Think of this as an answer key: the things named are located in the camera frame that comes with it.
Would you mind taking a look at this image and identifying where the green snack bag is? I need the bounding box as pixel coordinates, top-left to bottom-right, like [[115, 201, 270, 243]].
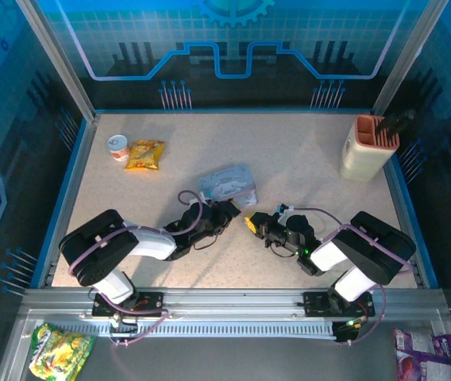
[[28, 322, 97, 381]]

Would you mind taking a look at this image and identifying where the aluminium table side rail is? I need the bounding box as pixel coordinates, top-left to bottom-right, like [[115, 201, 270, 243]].
[[382, 156, 429, 289], [37, 113, 102, 290]]

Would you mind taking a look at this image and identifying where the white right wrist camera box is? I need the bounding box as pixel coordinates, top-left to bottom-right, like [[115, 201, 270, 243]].
[[276, 203, 297, 225]]

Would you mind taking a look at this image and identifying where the cartoon dog print tin box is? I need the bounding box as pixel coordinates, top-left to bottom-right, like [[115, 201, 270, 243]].
[[196, 161, 259, 210]]

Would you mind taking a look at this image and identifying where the small white cup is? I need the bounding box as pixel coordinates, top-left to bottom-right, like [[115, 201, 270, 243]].
[[107, 134, 131, 162]]

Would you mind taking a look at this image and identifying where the purple snack bag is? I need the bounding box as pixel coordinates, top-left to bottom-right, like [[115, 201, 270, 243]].
[[391, 327, 451, 381]]

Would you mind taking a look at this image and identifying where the yellow snack bag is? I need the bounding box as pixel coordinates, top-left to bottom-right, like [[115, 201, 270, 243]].
[[123, 139, 166, 172]]

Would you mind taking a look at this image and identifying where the beige knife block orange top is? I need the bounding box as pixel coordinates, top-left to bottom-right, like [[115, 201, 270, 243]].
[[338, 114, 401, 183]]

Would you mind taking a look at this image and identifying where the black knife handle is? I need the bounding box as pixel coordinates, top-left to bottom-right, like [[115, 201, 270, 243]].
[[375, 107, 417, 136]]

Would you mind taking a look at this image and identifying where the slotted grey cable duct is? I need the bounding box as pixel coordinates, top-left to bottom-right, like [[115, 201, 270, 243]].
[[50, 320, 337, 338]]

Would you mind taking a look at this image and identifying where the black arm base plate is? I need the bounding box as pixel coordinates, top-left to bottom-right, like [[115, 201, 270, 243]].
[[91, 291, 164, 318], [303, 291, 376, 318]]

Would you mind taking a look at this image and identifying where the aluminium mounting rail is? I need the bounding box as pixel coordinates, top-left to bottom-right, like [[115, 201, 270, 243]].
[[21, 288, 449, 318]]

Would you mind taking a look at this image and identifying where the aluminium frame post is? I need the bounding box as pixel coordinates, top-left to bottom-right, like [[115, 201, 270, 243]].
[[14, 0, 99, 122], [372, 0, 443, 116]]

